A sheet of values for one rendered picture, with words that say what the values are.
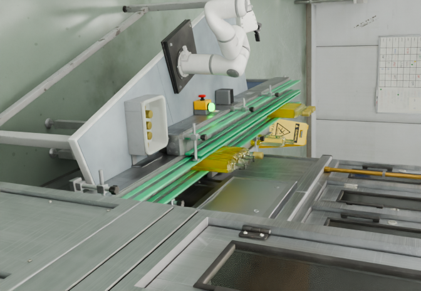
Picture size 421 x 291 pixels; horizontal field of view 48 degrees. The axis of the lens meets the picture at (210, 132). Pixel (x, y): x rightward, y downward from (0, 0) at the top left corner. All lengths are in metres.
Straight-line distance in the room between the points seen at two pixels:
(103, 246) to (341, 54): 7.09
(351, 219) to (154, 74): 1.03
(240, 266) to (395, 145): 7.20
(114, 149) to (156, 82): 0.41
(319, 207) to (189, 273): 1.25
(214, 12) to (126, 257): 1.29
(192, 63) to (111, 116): 0.55
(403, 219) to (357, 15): 5.98
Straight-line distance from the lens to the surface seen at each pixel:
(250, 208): 1.97
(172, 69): 2.21
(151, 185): 1.82
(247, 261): 0.92
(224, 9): 1.98
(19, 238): 1.11
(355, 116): 7.98
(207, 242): 0.98
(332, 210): 2.06
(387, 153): 8.07
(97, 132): 1.80
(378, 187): 2.33
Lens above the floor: 1.86
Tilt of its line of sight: 25 degrees down
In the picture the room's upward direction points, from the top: 94 degrees clockwise
